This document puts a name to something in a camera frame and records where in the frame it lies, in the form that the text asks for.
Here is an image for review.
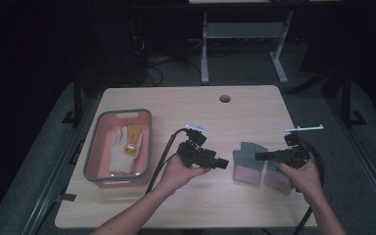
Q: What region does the person's left hand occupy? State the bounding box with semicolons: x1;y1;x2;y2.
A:
158;154;212;198

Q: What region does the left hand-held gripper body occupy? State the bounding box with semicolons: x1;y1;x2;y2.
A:
175;122;218;169

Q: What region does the beige orange-fingered glove with patch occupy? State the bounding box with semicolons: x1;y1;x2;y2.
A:
107;124;144;175

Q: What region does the left hand-held gripper black cable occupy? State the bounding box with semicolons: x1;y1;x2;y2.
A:
145;127;190;196

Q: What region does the tangle of floor cables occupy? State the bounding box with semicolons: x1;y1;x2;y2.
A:
131;33;204;87

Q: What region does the grey metal desk frame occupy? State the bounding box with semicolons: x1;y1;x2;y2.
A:
200;9;295;86

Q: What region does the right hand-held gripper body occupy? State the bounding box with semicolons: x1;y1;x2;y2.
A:
275;124;325;169

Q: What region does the pink basin with grey rim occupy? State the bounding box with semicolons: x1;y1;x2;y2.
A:
82;108;154;189

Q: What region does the person's right hand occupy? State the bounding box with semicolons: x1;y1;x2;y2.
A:
275;155;325;204

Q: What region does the black metal stand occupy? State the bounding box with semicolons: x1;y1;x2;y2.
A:
337;67;368;129
62;70;91;127

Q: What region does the grey pink fingerless glove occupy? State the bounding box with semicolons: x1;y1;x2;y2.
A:
263;159;296;196
232;141;269;188

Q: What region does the grey metal rail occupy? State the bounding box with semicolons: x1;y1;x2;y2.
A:
21;94;103;235
326;96;376;226

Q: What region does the black table strap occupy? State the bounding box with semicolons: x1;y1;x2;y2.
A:
56;193;78;203

